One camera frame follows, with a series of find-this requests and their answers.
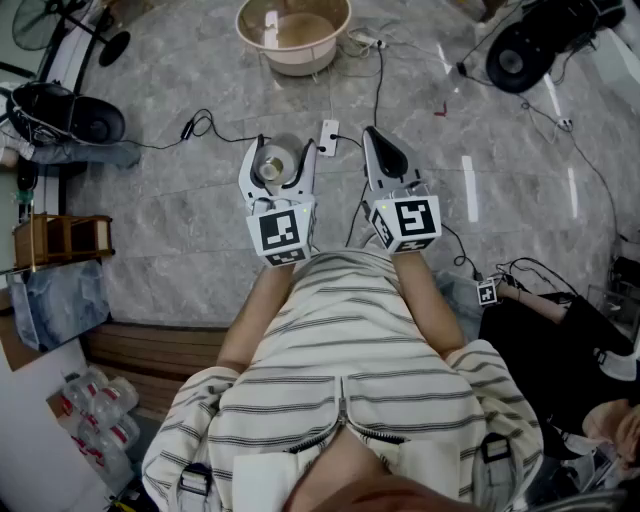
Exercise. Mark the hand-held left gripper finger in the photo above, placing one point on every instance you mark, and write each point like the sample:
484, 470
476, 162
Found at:
307, 172
248, 172

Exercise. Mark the white plug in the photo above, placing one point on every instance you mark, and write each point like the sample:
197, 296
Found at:
565, 124

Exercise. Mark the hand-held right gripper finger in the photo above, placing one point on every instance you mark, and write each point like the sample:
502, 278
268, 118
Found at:
372, 165
407, 172

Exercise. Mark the black standing fan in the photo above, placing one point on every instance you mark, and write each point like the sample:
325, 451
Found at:
114, 48

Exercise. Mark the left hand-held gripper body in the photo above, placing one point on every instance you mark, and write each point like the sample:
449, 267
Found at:
280, 230

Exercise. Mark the wooden floor platform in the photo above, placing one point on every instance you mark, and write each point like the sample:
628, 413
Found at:
150, 350

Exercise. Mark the white power strip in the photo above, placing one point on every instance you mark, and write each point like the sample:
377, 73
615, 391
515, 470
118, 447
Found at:
367, 40
329, 137

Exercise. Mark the pack of clear water bottles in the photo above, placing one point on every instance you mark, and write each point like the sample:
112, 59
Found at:
102, 410

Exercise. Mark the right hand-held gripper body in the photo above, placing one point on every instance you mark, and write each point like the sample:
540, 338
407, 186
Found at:
412, 220

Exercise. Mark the small wooden shelf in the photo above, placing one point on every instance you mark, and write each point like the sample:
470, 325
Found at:
65, 240

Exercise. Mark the person's striped cream shirt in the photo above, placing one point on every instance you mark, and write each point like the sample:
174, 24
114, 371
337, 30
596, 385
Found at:
350, 350

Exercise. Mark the person's left forearm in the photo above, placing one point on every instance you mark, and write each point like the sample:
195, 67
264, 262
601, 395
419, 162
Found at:
255, 320

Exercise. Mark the person's right forearm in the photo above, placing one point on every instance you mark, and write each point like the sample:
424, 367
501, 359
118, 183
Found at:
430, 305

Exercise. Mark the frosted glass bottle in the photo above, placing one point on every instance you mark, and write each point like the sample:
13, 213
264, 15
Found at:
272, 167

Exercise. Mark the brown cardboard sheet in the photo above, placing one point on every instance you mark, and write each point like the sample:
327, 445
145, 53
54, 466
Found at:
17, 345

